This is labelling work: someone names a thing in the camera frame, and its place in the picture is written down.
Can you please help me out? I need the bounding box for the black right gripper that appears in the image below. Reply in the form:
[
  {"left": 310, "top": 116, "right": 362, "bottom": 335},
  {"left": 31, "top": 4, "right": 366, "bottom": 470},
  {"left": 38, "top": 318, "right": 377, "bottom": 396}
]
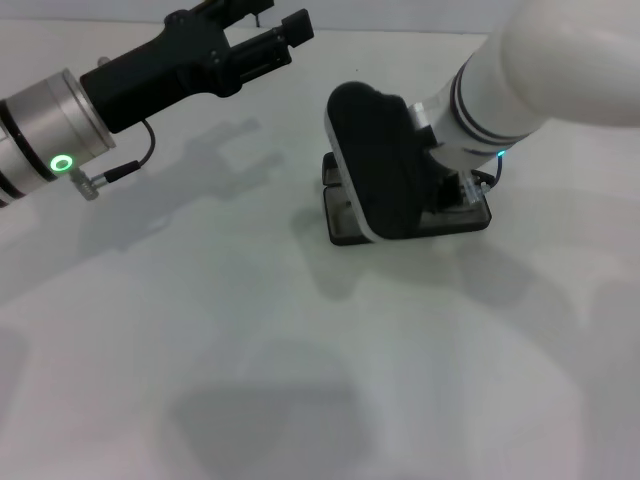
[{"left": 422, "top": 167, "right": 484, "bottom": 214}]

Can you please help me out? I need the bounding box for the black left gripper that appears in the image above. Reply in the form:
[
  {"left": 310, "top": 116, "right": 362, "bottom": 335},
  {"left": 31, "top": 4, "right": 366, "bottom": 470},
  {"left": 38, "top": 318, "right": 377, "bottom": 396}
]
[{"left": 79, "top": 0, "right": 315, "bottom": 135}]

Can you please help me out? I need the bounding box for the black glasses case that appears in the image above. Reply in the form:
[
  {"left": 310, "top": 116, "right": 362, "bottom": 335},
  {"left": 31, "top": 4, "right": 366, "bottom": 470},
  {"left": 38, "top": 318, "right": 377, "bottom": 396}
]
[{"left": 319, "top": 152, "right": 494, "bottom": 247}]

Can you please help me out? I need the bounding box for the right wrist silver plug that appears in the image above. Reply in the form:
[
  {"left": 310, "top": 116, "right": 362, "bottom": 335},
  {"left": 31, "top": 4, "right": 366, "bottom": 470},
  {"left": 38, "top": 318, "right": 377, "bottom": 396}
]
[{"left": 407, "top": 101, "right": 432, "bottom": 127}]

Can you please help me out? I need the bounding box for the right arm dark cable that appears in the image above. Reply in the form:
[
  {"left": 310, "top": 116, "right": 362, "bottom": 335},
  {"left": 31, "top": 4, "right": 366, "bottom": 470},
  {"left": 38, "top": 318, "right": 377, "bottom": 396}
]
[{"left": 462, "top": 151, "right": 508, "bottom": 201}]

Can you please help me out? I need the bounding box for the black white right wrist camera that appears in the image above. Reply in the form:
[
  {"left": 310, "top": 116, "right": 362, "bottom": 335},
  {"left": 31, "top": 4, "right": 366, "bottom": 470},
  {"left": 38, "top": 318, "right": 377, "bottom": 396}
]
[{"left": 324, "top": 79, "right": 436, "bottom": 244}]

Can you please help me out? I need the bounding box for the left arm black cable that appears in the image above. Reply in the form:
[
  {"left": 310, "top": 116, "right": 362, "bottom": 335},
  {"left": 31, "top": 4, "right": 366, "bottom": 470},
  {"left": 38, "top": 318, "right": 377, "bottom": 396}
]
[{"left": 69, "top": 117, "right": 157, "bottom": 202}]

